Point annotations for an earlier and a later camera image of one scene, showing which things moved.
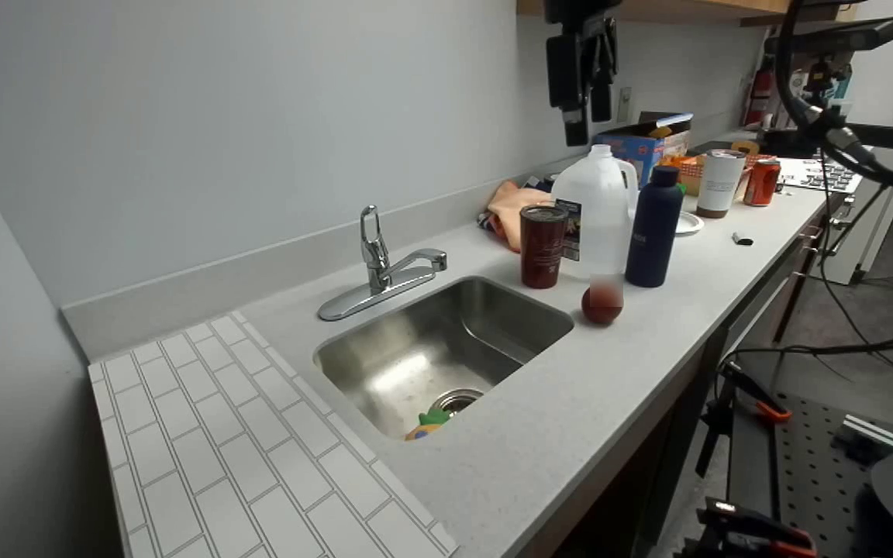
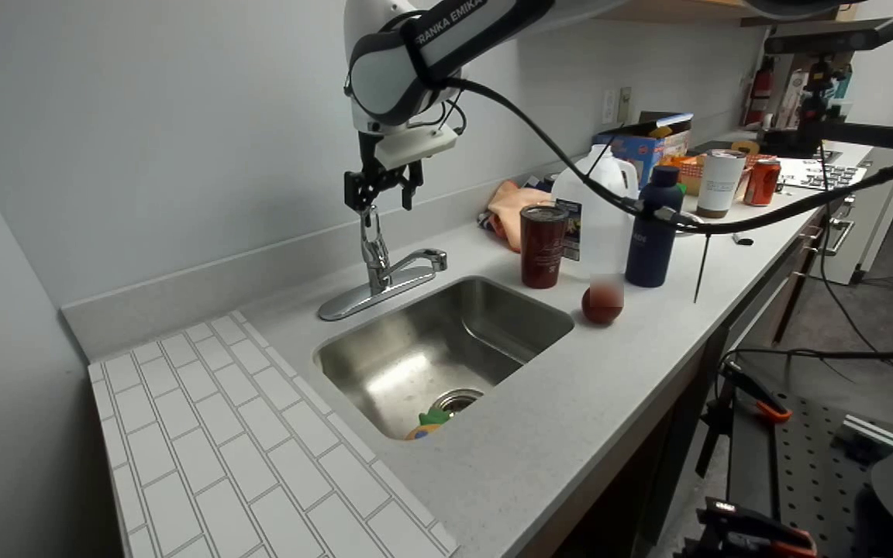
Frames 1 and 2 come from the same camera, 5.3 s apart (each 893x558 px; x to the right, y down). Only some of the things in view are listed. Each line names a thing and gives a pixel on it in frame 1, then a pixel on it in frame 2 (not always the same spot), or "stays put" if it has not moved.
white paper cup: x=722 y=179 stays put
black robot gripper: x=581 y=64 → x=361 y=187
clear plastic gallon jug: x=606 y=187 stays put
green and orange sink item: x=428 y=422 stays put
